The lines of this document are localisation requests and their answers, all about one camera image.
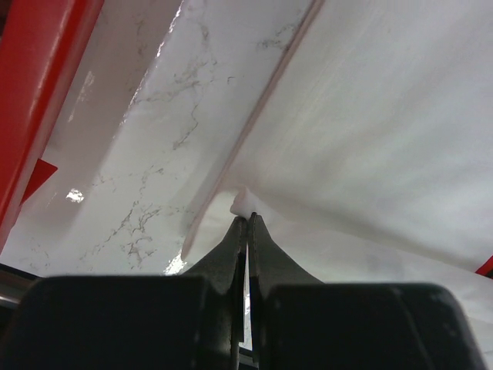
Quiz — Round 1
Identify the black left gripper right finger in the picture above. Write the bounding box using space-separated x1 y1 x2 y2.
247 212 322 369

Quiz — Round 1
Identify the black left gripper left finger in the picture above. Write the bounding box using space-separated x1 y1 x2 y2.
185 217 247 369

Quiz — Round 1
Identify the white t-shirt red print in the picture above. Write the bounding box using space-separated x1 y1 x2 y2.
183 1 492 365

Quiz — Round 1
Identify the red plastic bin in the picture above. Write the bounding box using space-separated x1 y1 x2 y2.
1 0 103 244

